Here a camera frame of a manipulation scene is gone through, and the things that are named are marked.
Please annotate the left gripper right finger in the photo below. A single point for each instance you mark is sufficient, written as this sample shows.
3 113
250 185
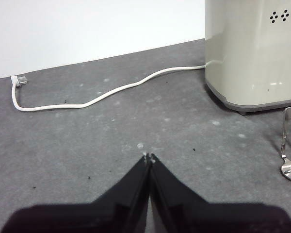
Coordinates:
208 218

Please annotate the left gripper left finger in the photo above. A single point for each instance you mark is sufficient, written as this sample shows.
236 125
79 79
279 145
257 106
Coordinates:
87 218

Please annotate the cream two-slot toaster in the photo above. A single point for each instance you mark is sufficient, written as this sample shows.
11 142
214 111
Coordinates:
252 60

